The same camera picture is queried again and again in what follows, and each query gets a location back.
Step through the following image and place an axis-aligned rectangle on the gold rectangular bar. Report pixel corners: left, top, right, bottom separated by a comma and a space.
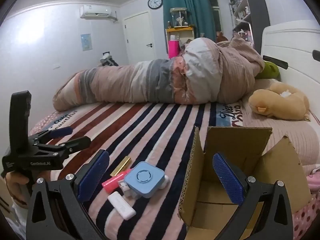
110, 156, 131, 177

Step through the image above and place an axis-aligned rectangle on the pink red tube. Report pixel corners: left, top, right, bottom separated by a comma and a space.
101, 168, 131, 194

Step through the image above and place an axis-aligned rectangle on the white rectangular charger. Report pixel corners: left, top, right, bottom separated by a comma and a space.
107, 192, 136, 220

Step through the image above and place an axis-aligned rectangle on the brown cardboard box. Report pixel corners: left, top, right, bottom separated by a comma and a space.
178, 127, 311, 239

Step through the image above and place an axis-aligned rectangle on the light blue square device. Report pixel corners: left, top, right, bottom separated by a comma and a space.
124, 161, 169, 198

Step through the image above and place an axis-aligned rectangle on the person's left hand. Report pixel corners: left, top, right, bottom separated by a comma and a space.
4, 171, 51, 209

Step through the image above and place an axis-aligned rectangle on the striped pink navy blanket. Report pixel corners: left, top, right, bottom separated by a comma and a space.
32, 103, 242, 239

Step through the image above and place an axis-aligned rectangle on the grey exercise machine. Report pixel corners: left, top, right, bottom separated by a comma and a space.
100, 51, 119, 66

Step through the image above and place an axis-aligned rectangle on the pink ribbed pillow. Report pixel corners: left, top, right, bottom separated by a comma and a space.
241, 79, 319, 174

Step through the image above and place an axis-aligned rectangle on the tan plush toy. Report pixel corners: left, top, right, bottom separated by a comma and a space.
248, 82, 310, 121

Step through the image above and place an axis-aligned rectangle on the white air conditioner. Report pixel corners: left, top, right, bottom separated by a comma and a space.
80, 4, 118, 21

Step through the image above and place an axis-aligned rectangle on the white door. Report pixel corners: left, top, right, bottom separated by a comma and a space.
123, 11, 156, 64

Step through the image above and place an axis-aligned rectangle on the bright pink bag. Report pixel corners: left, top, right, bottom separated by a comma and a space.
168, 40, 180, 59

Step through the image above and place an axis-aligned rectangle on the green plush toy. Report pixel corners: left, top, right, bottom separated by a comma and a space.
255, 61, 279, 79

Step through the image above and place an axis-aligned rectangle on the yellow shelf table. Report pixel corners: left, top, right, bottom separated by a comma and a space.
165, 26, 195, 52

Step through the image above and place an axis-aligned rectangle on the rolled pink grey quilt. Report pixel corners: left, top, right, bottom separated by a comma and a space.
53, 34, 265, 112

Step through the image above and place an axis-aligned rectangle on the glass display case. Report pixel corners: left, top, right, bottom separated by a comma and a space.
170, 8, 189, 28

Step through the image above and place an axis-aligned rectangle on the white bed headboard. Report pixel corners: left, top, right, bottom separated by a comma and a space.
261, 20, 319, 115

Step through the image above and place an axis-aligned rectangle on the teal curtain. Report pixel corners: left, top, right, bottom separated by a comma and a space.
163, 0, 216, 42

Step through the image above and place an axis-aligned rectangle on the black bookshelf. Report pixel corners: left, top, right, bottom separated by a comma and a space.
229, 0, 270, 53

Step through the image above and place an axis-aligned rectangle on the blue wall poster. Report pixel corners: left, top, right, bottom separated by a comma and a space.
80, 34, 92, 51

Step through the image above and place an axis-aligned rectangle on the round wall clock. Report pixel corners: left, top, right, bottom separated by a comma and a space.
148, 0, 163, 10

